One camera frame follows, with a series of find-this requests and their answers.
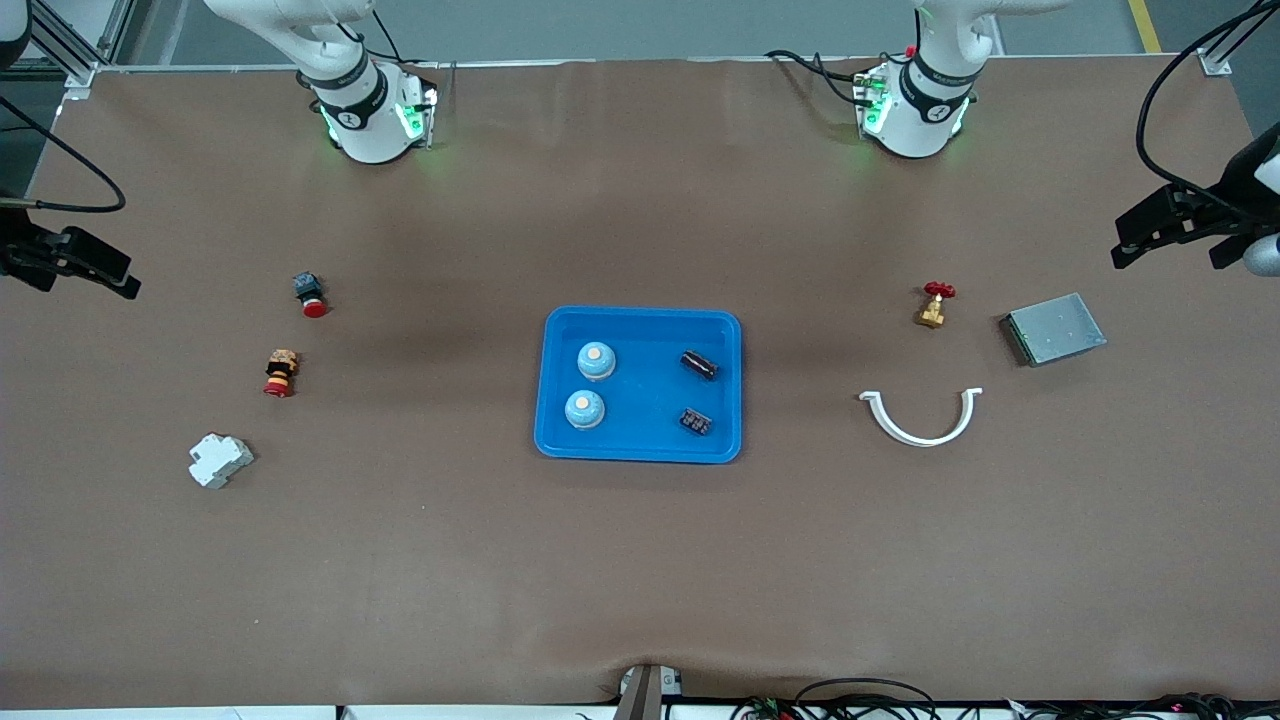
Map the white circuit breaker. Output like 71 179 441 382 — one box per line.
188 432 255 490

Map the black base cable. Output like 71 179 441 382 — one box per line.
765 45 906 109

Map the white half-round pipe clamp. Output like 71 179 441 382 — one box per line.
859 387 984 448

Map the red yellow black push button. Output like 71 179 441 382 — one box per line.
263 349 300 399

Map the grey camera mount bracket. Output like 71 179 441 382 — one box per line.
615 664 683 720

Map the brown table cover sheet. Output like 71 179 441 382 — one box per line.
0 55 1280 706

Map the aluminium frame post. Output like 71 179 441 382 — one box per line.
0 0 136 101
1198 0 1280 76

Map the grey metal box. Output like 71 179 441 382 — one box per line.
999 292 1108 368

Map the black cable bundle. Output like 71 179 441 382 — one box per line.
728 677 1280 720

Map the brass valve red handle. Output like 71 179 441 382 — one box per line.
914 281 957 330

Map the blue plastic tray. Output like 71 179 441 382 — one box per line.
533 305 743 465

